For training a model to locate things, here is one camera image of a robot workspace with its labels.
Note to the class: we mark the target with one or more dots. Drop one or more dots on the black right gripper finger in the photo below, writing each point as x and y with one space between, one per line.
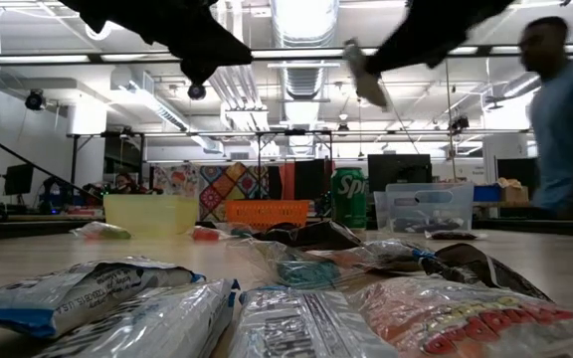
388 58

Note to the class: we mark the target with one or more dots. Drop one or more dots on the small teal candy pack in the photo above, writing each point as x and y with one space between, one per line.
241 231

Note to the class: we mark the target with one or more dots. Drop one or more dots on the small red candy pack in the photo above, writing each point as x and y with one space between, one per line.
206 234

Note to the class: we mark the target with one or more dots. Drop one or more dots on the clear orange candy pack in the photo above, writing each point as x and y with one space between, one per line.
341 258

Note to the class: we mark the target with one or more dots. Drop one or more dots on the green gummy candy pack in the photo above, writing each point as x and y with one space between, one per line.
306 273

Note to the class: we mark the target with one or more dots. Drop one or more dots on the orange gummy candy pack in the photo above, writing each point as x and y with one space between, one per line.
465 323

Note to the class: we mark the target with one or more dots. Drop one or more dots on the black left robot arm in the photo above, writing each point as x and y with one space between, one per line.
132 15

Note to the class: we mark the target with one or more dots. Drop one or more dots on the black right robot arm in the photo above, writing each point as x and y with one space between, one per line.
455 20

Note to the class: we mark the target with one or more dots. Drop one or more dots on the pink green candy pack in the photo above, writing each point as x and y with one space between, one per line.
102 231

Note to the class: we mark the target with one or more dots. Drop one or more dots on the black overhead rig beam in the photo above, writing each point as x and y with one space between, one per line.
95 58

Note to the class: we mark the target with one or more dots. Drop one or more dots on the large black monitor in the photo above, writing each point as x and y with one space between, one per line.
398 171

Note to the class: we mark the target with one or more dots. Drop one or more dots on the floral fabric panel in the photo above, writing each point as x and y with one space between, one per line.
177 180

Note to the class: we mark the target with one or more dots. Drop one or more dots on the colourful patchwork quilt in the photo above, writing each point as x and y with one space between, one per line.
227 189

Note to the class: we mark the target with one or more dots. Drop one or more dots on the green Sprite can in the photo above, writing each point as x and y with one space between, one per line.
348 199

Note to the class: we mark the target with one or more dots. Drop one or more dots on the black partition panel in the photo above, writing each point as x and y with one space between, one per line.
515 169

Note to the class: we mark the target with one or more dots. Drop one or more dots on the orange hanging cloth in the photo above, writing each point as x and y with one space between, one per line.
287 179

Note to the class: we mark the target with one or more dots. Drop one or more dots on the standing person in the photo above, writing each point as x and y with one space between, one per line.
565 124

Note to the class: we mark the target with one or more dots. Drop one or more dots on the person behind desk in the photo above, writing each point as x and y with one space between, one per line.
125 183

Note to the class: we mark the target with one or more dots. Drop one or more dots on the blue box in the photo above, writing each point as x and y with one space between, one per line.
488 193

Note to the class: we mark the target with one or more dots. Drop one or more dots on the cardboard box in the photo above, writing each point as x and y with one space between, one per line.
514 191

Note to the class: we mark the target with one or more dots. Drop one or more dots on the yellow plastic basket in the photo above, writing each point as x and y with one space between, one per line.
149 214

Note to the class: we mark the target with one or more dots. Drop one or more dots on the orange slotted plastic basket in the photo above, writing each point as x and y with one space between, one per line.
266 214

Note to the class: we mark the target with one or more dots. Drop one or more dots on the small black monitor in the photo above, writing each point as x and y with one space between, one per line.
18 179

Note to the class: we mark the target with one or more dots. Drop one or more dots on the black ceiling camera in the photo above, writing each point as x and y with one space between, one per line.
35 100
197 92

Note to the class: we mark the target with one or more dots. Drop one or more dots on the silver ceiling ventilation duct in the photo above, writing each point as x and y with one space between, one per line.
304 30

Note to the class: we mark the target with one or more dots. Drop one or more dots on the black metal rig frame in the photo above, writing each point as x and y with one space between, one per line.
74 164

